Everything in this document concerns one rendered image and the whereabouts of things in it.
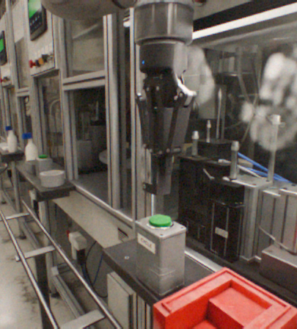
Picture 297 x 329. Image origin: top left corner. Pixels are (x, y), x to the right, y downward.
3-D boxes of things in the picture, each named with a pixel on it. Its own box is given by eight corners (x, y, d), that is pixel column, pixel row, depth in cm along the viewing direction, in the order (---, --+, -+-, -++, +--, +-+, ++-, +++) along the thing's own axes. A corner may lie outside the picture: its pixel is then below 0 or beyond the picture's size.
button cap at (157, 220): (144, 227, 49) (144, 217, 48) (161, 221, 51) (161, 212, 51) (158, 235, 46) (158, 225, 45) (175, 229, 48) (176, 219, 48)
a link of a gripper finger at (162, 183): (168, 153, 46) (171, 153, 46) (167, 192, 48) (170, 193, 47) (154, 154, 44) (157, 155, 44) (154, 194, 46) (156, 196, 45)
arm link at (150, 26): (167, 19, 47) (166, 55, 48) (122, 8, 41) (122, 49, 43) (207, 4, 39) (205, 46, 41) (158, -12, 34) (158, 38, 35)
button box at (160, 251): (134, 275, 52) (133, 218, 50) (165, 262, 57) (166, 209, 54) (159, 298, 46) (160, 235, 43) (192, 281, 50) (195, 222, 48)
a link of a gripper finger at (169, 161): (168, 143, 45) (180, 145, 42) (167, 173, 46) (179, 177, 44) (160, 144, 44) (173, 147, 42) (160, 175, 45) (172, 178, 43)
